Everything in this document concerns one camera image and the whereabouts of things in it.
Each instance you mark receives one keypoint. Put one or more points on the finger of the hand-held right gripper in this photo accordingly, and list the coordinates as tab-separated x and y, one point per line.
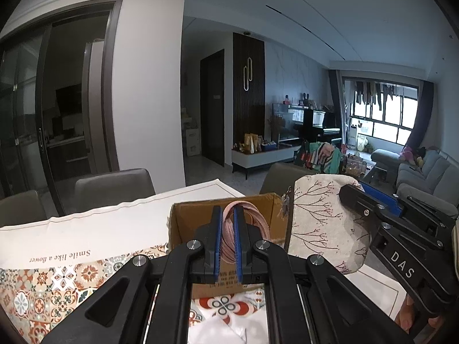
380	197
423	209

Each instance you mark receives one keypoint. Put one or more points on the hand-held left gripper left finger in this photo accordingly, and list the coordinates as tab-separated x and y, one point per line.
215	243

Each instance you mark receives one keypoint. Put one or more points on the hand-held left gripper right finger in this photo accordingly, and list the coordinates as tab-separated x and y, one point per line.
239	243

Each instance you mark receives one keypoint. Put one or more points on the brown cardboard box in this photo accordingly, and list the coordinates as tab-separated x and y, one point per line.
186	222

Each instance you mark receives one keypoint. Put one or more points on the beige branch print pouch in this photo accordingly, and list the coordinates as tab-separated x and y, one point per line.
315	222

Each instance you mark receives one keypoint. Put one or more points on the person's right hand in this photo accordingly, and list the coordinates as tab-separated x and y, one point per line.
405	311

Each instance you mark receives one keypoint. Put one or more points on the grey sofa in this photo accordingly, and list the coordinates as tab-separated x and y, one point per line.
423	175

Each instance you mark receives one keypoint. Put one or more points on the plush toys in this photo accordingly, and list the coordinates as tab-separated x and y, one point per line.
412	154

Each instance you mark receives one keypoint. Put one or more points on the pile of colourful clothes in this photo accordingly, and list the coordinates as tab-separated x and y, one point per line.
322	156

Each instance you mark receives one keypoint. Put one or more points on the large window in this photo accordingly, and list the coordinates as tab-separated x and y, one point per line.
380	122

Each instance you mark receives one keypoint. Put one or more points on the grey dining chair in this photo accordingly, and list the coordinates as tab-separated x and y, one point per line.
114	186
21	208
279	179

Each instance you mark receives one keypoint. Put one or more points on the white low coffee table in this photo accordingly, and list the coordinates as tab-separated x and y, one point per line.
261	157

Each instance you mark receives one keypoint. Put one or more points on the black piano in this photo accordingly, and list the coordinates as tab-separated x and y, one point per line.
322	127

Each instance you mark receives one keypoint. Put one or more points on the dark curtain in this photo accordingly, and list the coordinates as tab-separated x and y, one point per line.
421	114

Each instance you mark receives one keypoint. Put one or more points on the hanging laundry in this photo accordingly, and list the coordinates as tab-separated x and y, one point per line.
376	95

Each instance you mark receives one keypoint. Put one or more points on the white patterned tablecloth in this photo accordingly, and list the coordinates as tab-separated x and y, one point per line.
71	229

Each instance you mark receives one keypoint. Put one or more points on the dark framed sliding glass door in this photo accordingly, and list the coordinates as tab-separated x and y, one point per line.
64	114

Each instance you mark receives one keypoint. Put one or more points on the dark slatted wall cabinet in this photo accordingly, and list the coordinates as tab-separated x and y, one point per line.
249	89

